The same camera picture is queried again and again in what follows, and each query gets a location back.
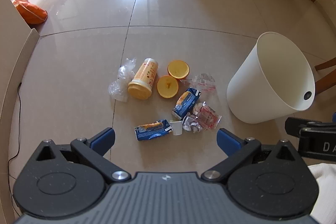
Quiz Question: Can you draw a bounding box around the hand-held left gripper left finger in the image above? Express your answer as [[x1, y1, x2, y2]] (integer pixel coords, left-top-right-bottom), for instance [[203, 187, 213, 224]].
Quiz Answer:
[[31, 127, 132, 184]]

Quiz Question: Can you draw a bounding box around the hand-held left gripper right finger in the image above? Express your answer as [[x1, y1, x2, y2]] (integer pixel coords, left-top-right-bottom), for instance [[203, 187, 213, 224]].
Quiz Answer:
[[201, 128, 302, 182]]

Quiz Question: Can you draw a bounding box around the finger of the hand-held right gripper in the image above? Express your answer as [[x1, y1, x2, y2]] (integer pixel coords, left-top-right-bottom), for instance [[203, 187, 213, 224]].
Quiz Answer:
[[285, 117, 323, 138]]

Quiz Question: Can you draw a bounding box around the red snack packet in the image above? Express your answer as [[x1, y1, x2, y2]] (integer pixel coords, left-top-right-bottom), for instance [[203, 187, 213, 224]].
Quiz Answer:
[[196, 105, 222, 130]]

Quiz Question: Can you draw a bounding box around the printed paper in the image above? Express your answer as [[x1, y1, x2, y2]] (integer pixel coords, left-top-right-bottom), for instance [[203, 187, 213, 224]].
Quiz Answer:
[[182, 112, 203, 133]]

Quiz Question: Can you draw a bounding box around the blue drink carton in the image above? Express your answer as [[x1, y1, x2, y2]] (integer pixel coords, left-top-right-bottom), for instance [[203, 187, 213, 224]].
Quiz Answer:
[[134, 119, 174, 141], [172, 88, 202, 120]]

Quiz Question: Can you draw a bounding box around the white plastic trash bin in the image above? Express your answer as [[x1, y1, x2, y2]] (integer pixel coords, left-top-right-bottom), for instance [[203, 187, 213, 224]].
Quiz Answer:
[[226, 32, 315, 124]]

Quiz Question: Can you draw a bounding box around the clear wrapper with red print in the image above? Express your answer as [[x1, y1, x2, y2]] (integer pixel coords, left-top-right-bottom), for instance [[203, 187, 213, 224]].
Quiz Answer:
[[191, 73, 217, 93]]

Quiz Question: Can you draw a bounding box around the yellow lidded drink cup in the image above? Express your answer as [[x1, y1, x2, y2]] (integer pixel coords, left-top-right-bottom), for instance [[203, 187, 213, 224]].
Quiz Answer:
[[127, 58, 159, 101]]

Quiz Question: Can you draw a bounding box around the white cloth garment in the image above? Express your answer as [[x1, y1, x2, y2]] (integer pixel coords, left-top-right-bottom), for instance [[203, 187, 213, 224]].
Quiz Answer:
[[307, 163, 336, 224]]

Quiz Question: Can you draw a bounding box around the crumpled white tissue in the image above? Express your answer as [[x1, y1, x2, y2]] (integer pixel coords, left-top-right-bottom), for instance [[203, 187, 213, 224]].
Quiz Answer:
[[193, 101, 206, 115]]

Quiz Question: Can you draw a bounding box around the small white paper cup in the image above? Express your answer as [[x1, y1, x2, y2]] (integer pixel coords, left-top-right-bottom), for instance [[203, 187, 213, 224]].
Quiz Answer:
[[169, 120, 183, 136]]

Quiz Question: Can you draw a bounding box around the wooden chair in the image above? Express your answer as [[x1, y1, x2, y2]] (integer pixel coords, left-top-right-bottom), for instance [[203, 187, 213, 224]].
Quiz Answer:
[[314, 57, 336, 96]]

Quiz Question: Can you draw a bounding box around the clear crumpled plastic bag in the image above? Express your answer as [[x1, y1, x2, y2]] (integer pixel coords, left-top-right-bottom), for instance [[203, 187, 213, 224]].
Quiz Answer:
[[108, 57, 137, 102]]

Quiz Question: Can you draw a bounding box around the orange half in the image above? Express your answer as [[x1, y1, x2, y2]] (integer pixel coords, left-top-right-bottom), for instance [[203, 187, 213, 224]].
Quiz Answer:
[[167, 60, 190, 80], [157, 75, 179, 98]]

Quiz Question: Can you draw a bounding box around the beige furniture panel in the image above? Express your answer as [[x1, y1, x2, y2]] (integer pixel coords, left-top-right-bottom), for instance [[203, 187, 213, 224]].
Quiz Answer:
[[0, 0, 40, 125]]

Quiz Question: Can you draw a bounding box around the orange sack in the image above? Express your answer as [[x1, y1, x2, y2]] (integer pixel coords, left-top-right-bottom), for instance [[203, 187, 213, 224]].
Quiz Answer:
[[10, 0, 48, 25]]

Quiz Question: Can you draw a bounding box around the black cable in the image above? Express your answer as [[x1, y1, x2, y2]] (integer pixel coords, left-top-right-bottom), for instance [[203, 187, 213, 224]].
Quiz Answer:
[[7, 81, 23, 214]]

